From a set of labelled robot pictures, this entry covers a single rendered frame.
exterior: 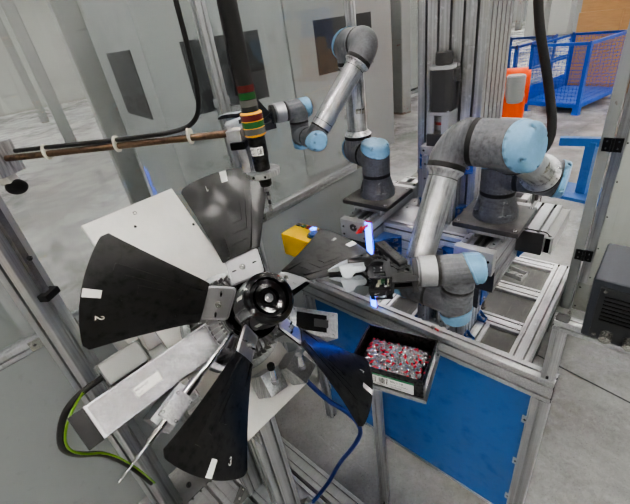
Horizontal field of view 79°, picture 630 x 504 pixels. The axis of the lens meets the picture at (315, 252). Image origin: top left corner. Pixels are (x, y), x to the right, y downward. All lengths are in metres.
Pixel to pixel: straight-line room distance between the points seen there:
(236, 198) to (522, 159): 0.66
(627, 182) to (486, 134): 1.51
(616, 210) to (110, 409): 2.34
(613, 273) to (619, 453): 1.39
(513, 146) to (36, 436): 1.66
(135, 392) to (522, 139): 0.98
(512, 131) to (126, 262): 0.85
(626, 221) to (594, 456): 1.14
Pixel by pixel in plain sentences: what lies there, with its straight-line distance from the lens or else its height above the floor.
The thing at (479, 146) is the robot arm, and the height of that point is 1.42.
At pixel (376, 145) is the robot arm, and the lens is 1.63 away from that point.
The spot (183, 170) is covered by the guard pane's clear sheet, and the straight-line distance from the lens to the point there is 1.55.
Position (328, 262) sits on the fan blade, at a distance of 1.00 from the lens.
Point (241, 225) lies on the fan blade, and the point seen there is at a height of 1.33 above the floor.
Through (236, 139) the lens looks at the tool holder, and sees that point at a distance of 0.80.
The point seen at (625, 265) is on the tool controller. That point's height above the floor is 1.24.
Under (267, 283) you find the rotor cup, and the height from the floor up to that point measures 1.24.
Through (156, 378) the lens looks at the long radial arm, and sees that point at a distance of 0.93.
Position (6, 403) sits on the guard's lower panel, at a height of 0.85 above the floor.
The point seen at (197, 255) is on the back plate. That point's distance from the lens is 1.14.
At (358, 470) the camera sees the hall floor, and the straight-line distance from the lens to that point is 1.97.
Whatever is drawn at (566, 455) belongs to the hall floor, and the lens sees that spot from 2.15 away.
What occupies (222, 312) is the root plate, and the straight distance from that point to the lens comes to 0.90.
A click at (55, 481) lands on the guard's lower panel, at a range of 1.84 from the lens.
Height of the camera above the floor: 1.72
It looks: 31 degrees down
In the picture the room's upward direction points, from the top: 9 degrees counter-clockwise
